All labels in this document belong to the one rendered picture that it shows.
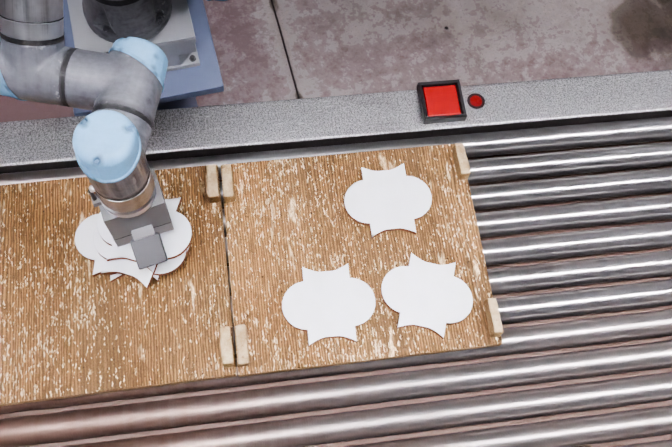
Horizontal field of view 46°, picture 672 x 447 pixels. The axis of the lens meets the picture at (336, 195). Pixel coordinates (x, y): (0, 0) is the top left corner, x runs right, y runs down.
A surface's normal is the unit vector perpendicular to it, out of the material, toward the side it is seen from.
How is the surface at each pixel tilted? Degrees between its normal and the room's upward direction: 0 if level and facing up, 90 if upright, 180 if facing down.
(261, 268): 0
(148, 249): 27
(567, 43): 0
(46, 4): 63
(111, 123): 0
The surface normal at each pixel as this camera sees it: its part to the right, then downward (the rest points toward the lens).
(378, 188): 0.07, -0.39
